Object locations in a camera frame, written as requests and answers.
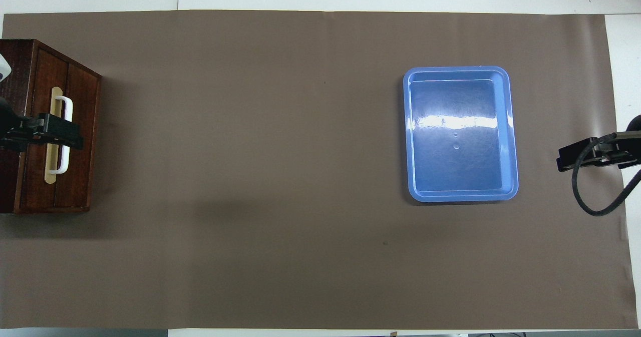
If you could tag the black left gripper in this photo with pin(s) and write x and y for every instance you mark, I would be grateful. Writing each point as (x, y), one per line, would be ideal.
(15, 129)

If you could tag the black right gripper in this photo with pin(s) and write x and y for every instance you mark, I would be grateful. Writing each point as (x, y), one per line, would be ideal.
(626, 154)

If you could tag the dark wooden drawer cabinet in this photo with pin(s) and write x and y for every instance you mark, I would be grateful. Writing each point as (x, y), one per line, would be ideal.
(12, 51)

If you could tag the blue plastic tray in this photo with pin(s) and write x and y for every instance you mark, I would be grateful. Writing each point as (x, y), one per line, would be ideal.
(460, 156)

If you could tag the brown table mat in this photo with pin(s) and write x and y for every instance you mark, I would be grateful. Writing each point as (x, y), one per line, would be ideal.
(300, 177)

